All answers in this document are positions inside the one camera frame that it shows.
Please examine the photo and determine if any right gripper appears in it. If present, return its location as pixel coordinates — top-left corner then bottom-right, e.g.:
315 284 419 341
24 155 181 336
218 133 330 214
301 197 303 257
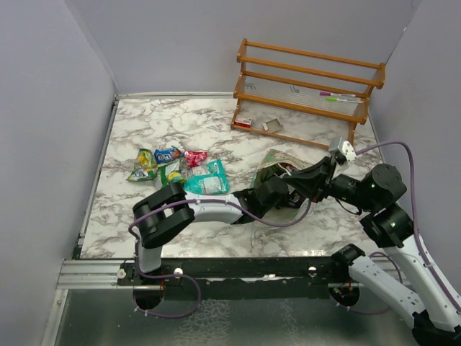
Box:
282 155 377 211

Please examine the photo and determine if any white paper bag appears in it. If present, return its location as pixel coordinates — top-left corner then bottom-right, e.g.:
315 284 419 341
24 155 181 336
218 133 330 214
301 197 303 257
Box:
250 148 310 223

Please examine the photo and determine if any pink snack packet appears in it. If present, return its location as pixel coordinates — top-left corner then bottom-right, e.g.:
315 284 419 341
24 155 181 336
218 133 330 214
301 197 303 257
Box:
184 150 207 168

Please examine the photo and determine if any blue M&M packet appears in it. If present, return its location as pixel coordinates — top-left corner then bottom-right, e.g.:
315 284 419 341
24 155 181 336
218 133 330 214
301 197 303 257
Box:
153 146 184 166

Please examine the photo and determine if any yellow green snack packet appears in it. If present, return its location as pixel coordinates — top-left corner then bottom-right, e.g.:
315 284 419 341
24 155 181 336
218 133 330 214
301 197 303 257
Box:
126 148 158 182

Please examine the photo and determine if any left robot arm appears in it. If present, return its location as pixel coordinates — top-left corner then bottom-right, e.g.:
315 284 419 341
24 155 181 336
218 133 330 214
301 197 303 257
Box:
133 176 290 285

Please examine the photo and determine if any green marker pen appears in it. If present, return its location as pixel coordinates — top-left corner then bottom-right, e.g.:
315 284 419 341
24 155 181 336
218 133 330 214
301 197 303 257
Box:
325 97 364 104

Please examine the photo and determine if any pink marker pen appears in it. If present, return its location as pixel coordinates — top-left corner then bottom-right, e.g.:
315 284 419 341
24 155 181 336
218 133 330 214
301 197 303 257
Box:
319 92 357 97

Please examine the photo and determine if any wooden shelf rack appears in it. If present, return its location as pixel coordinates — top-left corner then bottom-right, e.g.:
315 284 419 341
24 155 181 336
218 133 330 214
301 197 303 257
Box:
230 39 386 148

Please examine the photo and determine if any red white small box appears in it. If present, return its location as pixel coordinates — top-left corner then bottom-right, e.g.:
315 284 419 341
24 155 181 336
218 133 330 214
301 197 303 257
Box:
234 116 253 128

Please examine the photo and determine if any teal snack packet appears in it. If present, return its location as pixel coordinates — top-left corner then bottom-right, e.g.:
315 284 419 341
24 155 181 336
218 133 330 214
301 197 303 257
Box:
184 159 229 195

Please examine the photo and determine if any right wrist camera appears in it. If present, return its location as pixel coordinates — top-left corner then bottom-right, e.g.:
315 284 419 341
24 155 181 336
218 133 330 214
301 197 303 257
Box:
328 136 357 165

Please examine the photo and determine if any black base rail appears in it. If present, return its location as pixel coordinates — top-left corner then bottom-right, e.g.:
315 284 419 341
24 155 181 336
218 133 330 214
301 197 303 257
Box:
71 252 361 302

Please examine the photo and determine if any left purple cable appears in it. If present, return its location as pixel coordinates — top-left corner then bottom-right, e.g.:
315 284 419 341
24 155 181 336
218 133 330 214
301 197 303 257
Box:
128 196 313 319

